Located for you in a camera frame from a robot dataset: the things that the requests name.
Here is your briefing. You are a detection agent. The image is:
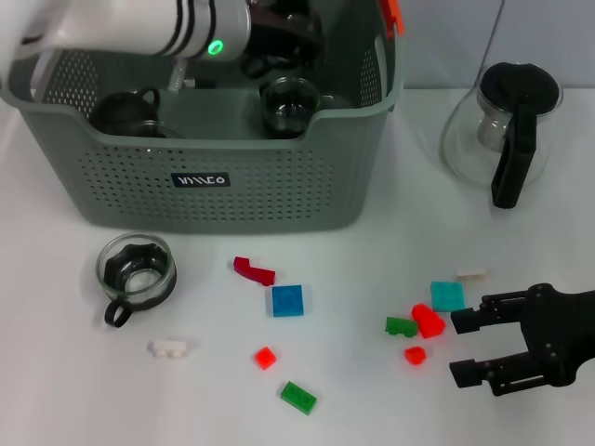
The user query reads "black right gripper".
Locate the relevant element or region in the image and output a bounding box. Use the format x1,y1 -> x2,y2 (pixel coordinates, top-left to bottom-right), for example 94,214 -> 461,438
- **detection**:
449,282 -> 595,397

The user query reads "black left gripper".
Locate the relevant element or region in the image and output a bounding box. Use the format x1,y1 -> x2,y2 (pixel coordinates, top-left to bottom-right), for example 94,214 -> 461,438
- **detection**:
250,0 -> 322,38

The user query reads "green rectangular brick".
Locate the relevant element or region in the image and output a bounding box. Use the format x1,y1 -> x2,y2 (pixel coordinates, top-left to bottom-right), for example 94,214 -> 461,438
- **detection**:
280,380 -> 320,414

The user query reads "white two-stud brick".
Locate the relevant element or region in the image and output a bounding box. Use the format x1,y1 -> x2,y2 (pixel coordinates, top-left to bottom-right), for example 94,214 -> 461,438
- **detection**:
147,337 -> 192,360

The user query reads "grey perforated plastic storage bin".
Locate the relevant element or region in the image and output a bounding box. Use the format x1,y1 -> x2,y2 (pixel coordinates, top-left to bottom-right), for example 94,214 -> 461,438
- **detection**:
0,0 -> 406,233

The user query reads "teal square brick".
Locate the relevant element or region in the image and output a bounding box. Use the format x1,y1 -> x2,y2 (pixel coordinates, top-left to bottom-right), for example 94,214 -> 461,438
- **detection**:
430,281 -> 467,313

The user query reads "large red brick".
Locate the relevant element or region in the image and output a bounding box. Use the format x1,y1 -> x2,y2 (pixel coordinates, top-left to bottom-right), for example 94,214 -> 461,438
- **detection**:
411,303 -> 447,339

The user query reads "green car-shaped brick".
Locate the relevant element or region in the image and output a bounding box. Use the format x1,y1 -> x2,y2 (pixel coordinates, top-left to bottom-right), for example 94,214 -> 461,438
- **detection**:
384,316 -> 418,338

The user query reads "black clay teapot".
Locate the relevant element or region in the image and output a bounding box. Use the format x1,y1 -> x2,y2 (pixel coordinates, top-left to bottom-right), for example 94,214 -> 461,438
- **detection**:
88,87 -> 162,137

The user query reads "blue square brick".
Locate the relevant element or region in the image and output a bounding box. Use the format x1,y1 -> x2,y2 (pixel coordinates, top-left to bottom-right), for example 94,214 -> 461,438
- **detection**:
265,283 -> 306,319

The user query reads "small red square brick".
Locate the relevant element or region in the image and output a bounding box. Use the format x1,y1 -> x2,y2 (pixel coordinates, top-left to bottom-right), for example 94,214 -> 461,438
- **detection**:
254,346 -> 278,371

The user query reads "glass teapot with black lid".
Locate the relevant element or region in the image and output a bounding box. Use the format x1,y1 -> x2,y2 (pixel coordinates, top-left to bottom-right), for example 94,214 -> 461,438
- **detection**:
440,60 -> 564,209

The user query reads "dark red angled brick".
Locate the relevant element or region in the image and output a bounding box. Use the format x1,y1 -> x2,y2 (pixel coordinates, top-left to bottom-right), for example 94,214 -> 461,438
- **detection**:
233,256 -> 278,285

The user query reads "orange bin handle clip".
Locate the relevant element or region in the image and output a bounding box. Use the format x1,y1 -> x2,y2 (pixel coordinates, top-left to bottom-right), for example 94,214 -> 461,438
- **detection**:
378,0 -> 404,39

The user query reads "left arm cable with plug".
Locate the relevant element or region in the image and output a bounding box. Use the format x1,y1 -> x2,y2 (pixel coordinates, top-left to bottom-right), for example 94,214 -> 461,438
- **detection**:
167,55 -> 218,93

